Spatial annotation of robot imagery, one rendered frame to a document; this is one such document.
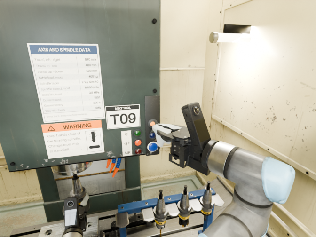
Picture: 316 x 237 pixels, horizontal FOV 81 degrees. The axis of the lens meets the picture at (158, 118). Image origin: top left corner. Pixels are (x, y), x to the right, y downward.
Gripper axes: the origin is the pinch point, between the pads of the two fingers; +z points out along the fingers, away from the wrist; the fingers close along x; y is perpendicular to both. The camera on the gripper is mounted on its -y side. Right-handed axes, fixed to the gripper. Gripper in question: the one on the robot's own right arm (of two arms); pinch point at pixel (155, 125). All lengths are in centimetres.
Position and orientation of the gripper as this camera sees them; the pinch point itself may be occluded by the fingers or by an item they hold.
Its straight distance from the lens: 57.1
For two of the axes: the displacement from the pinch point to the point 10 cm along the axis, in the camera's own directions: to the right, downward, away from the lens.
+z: -7.0, -2.4, 6.8
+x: 7.2, -2.3, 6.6
